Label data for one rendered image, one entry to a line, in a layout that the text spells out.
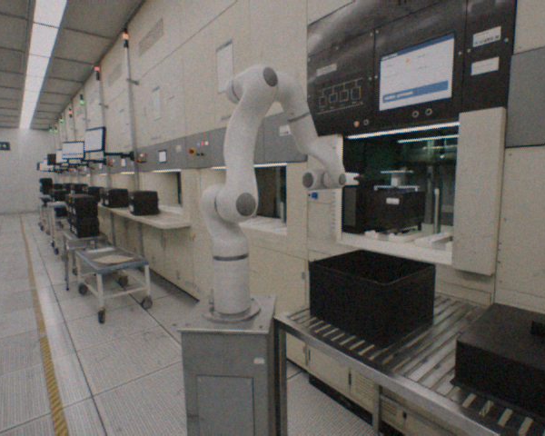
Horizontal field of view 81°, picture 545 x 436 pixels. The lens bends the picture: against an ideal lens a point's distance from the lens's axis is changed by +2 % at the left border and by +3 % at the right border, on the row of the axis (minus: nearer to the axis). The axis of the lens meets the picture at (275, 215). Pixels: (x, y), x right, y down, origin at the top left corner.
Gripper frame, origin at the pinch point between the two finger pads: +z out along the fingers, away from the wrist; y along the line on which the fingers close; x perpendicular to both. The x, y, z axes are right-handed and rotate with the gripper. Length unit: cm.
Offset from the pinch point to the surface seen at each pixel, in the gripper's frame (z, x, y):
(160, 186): 24, -10, -317
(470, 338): -49, -33, 64
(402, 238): 21.9, -29.3, 10.4
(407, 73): 2.0, 40.1, 20.6
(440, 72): 2.0, 37.3, 33.2
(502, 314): -31, -33, 65
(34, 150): -51, 105, -1348
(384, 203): 22.1, -12.8, 0.3
